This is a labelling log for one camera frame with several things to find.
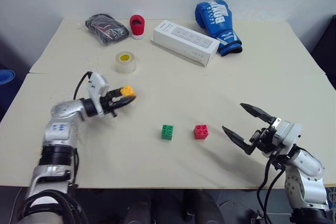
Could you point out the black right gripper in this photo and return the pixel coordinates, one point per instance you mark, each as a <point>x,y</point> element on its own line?
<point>265,137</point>

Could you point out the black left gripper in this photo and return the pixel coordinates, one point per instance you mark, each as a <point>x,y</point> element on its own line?
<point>107,103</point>

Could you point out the yellow toy brick cube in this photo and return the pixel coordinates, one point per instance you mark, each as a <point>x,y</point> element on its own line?
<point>127,90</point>

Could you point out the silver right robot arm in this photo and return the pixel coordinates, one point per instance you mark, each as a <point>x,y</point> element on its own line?
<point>307,166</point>

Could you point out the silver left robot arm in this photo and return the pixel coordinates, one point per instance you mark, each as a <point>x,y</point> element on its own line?
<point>62,109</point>

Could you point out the clear tape roll yellow core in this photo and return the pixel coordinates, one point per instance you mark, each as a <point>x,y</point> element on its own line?
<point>126,62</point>

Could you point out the red toy brick cube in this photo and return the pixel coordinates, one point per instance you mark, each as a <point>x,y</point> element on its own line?
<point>201,131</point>

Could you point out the green toy brick cube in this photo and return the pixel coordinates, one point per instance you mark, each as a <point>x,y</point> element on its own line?
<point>167,131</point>

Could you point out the black item in plastic bag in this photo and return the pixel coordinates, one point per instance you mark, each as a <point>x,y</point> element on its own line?
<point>106,28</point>

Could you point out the small red shoe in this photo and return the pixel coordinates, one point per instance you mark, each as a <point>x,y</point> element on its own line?
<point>137,27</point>

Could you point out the long white cardboard box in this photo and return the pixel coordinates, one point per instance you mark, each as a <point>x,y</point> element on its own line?
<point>185,42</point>

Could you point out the blue boxing glove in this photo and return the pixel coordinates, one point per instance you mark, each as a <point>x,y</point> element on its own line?
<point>215,22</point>

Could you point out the blue round container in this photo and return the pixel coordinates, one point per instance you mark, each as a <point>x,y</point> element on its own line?
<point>6,77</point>

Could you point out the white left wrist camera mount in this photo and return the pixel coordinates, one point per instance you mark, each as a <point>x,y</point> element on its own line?
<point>98,83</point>

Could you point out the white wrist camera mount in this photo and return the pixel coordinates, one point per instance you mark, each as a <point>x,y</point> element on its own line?
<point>98,83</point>
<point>288,132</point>

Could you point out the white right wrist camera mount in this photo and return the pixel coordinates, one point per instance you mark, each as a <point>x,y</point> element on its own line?
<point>288,132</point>

